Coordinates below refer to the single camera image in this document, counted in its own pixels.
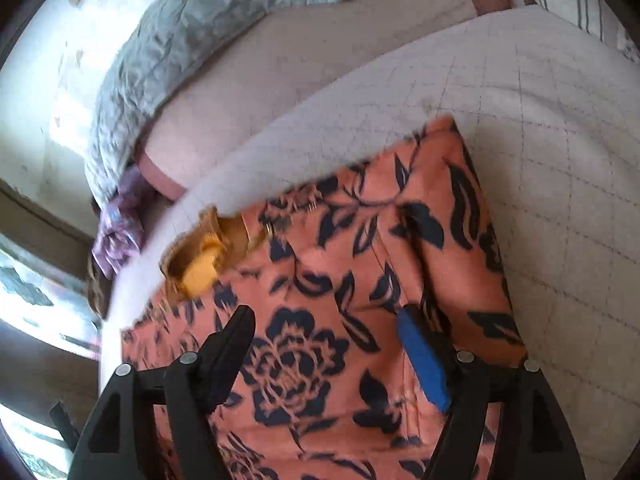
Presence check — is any brown crumpled cloth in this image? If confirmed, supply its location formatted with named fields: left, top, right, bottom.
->
left=87, top=255, right=112, bottom=320

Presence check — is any orange black floral garment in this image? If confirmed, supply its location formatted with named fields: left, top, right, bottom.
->
left=122, top=116, right=526, bottom=479

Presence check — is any purple crumpled cloth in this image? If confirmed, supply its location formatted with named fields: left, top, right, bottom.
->
left=92, top=165, right=155, bottom=280

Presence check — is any pink quilted bed cover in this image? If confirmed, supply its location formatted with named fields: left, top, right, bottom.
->
left=99, top=6, right=639, bottom=479

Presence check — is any pink bed headboard cushion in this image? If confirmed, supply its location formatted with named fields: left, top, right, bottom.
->
left=137, top=0, right=514, bottom=200

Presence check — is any striped floral pillow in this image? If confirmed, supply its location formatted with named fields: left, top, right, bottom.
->
left=534, top=0, right=639, bottom=63

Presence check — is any window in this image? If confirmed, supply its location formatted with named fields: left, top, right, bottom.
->
left=1, top=252, right=101, bottom=479

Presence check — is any grey quilted blanket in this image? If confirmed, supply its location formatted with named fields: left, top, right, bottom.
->
left=85, top=0, right=345, bottom=206

